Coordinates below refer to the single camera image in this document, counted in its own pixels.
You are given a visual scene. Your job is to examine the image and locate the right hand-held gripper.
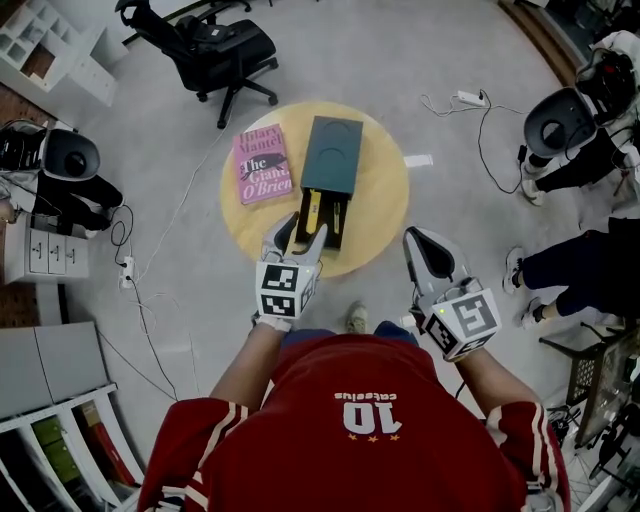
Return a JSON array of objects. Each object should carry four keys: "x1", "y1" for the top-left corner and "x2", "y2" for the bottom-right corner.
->
[{"x1": 402, "y1": 227, "x2": 503, "y2": 362}]

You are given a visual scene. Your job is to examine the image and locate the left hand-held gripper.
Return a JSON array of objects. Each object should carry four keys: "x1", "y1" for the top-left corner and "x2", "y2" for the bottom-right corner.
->
[{"x1": 254, "y1": 212, "x2": 329, "y2": 321}]

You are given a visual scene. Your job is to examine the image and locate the yellow handheld tool handle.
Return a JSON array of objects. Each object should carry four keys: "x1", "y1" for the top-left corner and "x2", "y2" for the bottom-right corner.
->
[{"x1": 303, "y1": 188, "x2": 325, "y2": 237}]

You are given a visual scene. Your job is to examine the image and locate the dark green drawer box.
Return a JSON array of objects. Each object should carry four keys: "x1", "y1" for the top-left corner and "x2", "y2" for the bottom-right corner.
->
[{"x1": 293, "y1": 115, "x2": 365, "y2": 261}]

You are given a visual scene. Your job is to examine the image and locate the person's right forearm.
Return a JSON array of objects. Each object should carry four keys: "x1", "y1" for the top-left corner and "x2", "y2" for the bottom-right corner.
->
[{"x1": 452, "y1": 347, "x2": 544, "y2": 432}]

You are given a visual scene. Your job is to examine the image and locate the person's left forearm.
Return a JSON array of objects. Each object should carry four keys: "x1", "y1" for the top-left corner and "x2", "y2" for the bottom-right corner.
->
[{"x1": 208, "y1": 322, "x2": 292, "y2": 417}]

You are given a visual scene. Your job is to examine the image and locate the person's blue trousers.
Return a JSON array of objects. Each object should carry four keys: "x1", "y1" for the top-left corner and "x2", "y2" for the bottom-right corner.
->
[{"x1": 278, "y1": 319, "x2": 420, "y2": 351}]

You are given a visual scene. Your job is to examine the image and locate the white wristband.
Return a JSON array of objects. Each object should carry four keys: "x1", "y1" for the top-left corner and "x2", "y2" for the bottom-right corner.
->
[{"x1": 251, "y1": 310, "x2": 294, "y2": 333}]

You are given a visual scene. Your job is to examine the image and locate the pink book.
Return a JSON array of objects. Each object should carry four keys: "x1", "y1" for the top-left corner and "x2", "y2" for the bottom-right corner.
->
[{"x1": 231, "y1": 122, "x2": 295, "y2": 208}]

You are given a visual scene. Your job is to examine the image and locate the round wooden table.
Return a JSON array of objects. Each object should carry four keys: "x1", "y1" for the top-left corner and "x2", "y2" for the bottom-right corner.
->
[{"x1": 219, "y1": 100, "x2": 411, "y2": 280}]

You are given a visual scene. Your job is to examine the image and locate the person's grey shoe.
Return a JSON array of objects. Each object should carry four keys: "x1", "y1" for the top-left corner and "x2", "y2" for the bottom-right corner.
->
[{"x1": 344, "y1": 299, "x2": 370, "y2": 335}]

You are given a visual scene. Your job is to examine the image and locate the grey shell pod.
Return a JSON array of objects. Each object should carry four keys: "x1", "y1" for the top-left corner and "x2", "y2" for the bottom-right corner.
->
[
  {"x1": 42, "y1": 128, "x2": 102, "y2": 183},
  {"x1": 523, "y1": 87, "x2": 598, "y2": 158}
]

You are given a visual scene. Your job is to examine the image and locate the black mesh metal chair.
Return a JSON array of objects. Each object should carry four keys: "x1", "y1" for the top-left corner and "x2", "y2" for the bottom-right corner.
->
[{"x1": 538, "y1": 319, "x2": 609, "y2": 407}]

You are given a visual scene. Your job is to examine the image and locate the person's red striped jersey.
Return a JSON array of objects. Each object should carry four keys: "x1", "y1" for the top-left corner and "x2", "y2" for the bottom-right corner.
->
[{"x1": 137, "y1": 332, "x2": 571, "y2": 512}]

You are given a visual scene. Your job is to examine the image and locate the black office chair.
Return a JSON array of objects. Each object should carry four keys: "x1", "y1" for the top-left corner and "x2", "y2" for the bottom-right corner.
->
[{"x1": 114, "y1": 0, "x2": 280, "y2": 130}]

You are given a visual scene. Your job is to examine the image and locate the glass top table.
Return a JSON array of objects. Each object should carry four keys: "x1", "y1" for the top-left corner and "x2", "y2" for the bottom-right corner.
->
[{"x1": 574, "y1": 327, "x2": 640, "y2": 449}]

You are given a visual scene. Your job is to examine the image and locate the white drawer cabinet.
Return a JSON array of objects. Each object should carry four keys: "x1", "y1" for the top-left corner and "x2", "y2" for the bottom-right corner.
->
[{"x1": 3, "y1": 227, "x2": 91, "y2": 285}]

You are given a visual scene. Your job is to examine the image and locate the black red backpack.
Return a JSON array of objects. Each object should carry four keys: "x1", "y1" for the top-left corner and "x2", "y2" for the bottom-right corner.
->
[{"x1": 574, "y1": 47, "x2": 639, "y2": 126}]

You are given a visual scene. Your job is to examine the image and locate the wooden step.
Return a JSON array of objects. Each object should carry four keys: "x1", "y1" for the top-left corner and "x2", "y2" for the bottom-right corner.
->
[{"x1": 498, "y1": 0, "x2": 576, "y2": 87}]

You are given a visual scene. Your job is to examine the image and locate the white cubby shelf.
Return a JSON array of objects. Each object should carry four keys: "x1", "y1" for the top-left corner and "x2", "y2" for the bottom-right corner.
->
[{"x1": 0, "y1": 0, "x2": 130, "y2": 109}]

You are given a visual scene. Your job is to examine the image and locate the grey cabinet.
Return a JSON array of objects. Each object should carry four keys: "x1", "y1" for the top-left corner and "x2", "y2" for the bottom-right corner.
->
[{"x1": 0, "y1": 321, "x2": 110, "y2": 420}]

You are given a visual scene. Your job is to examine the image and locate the red folder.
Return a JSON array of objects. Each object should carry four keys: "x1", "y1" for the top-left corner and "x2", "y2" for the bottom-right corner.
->
[{"x1": 87, "y1": 422, "x2": 126, "y2": 489}]

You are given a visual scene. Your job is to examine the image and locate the white bookshelf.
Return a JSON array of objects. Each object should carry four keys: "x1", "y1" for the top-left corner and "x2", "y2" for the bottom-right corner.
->
[{"x1": 0, "y1": 382, "x2": 147, "y2": 512}]

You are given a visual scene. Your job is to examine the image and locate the green folders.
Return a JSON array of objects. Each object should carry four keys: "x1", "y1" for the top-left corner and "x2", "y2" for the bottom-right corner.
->
[{"x1": 32, "y1": 417, "x2": 81, "y2": 484}]

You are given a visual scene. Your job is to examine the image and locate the white cable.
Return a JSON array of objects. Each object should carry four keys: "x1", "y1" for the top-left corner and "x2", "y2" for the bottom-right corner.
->
[{"x1": 132, "y1": 127, "x2": 236, "y2": 281}]

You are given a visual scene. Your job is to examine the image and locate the black cable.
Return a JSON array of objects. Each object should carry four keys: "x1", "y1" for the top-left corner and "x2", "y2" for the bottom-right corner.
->
[{"x1": 476, "y1": 88, "x2": 529, "y2": 196}]

